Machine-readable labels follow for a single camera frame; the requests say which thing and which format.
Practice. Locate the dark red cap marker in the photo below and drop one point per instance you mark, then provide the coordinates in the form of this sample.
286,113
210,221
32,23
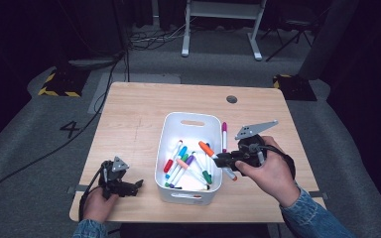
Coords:
196,196

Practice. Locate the person's lap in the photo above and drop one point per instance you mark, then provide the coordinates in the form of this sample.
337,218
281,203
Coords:
195,231

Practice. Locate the magenta cap marker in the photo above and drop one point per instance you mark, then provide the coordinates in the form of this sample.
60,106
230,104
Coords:
224,127

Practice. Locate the dark blue cap marker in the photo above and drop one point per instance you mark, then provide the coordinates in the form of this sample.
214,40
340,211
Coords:
208,164

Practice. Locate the person's right hand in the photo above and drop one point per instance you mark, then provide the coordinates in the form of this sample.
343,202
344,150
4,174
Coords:
271,175

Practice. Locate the light green cap marker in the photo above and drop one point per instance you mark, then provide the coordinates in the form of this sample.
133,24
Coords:
185,157

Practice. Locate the grey tape strip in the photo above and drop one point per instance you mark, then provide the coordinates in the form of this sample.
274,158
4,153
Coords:
72,189
318,194

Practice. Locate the black yellow striped base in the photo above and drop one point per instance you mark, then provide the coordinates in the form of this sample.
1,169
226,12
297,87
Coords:
63,84
294,87

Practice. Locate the dark grey column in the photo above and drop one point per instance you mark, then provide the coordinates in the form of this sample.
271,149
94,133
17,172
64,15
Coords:
327,39

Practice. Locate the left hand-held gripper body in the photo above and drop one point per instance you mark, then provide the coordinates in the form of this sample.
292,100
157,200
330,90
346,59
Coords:
114,183

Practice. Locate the grey stand foot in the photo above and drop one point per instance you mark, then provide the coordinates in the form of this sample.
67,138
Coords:
92,62

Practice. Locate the orange cap marker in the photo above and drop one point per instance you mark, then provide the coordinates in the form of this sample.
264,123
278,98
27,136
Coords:
206,148

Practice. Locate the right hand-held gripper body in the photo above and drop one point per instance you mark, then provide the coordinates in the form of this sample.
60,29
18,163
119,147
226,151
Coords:
251,152

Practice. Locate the pink cap marker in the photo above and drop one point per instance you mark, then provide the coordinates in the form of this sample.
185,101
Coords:
181,163

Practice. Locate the light blue cap marker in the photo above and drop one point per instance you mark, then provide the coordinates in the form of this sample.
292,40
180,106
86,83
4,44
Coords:
182,151

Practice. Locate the dark green cap marker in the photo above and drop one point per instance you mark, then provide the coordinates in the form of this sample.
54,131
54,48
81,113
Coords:
207,177

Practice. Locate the black tripod stand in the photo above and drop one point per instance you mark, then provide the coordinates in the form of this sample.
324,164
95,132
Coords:
292,22

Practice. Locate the purple cap marker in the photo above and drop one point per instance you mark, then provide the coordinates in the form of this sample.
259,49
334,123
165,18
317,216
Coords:
190,160

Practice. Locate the white desk frame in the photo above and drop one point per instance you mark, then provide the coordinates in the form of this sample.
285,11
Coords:
223,10

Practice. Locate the white plastic basket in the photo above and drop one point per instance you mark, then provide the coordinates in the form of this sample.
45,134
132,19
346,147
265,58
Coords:
185,139

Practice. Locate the person's left hand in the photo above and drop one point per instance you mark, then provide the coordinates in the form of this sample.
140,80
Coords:
97,208

